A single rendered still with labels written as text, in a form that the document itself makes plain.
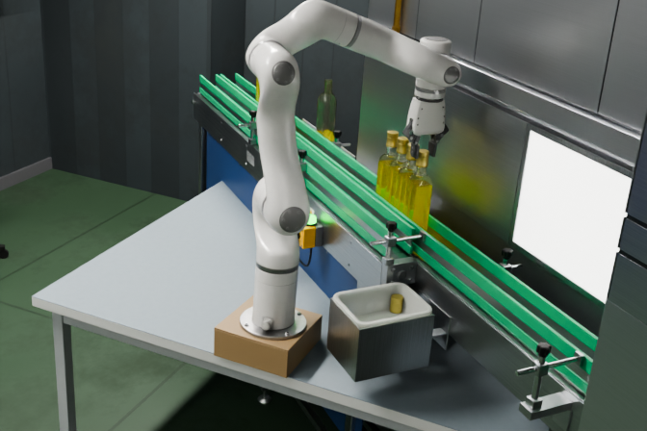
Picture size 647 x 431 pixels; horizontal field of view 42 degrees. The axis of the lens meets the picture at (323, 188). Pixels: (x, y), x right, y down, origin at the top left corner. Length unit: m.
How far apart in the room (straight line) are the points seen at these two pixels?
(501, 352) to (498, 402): 0.30
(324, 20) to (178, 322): 1.04
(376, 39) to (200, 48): 2.92
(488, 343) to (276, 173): 0.68
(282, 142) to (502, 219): 0.63
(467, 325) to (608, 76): 0.71
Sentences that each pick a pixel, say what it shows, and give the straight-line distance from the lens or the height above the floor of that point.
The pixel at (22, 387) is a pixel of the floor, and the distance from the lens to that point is 3.70.
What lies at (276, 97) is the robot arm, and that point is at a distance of 2.06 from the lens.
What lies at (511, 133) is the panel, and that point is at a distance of 2.23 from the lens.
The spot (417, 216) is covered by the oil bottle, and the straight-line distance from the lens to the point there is 2.40.
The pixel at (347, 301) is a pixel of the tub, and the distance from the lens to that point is 2.25.
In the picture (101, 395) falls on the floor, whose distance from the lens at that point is 3.60.
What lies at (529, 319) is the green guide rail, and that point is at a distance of 2.01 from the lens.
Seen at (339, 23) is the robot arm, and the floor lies 1.70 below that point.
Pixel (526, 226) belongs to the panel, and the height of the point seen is 1.23.
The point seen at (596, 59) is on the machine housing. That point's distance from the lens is 2.03.
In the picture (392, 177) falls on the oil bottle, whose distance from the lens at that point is 2.48.
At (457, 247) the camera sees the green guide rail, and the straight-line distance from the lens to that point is 2.33.
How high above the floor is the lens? 2.08
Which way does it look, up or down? 22 degrees down
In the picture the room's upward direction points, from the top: 4 degrees clockwise
